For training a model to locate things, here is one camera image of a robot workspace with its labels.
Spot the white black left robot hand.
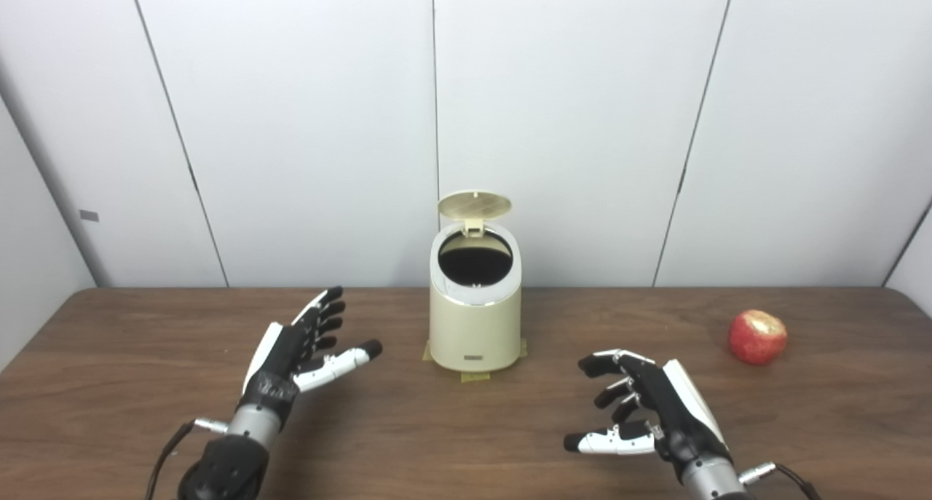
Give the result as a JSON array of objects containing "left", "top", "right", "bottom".
[{"left": 240, "top": 287, "right": 383, "bottom": 421}]

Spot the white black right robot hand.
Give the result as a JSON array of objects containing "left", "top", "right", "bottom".
[{"left": 564, "top": 349, "right": 732, "bottom": 480}]

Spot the red apple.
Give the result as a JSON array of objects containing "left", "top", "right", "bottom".
[{"left": 728, "top": 310, "right": 789, "bottom": 365}]

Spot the cream-colored round bin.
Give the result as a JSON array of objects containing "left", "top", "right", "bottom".
[{"left": 428, "top": 222, "right": 523, "bottom": 373}]

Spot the cream round bin lid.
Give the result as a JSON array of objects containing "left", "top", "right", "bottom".
[{"left": 438, "top": 190, "right": 513, "bottom": 237}]

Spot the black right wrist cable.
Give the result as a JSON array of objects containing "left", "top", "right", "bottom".
[{"left": 739, "top": 462, "right": 824, "bottom": 500}]

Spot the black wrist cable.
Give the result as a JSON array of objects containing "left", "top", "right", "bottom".
[
  {"left": 739, "top": 462, "right": 824, "bottom": 500},
  {"left": 144, "top": 418, "right": 230, "bottom": 500}
]

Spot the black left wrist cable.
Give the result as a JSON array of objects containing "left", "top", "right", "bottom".
[{"left": 144, "top": 418, "right": 230, "bottom": 500}]

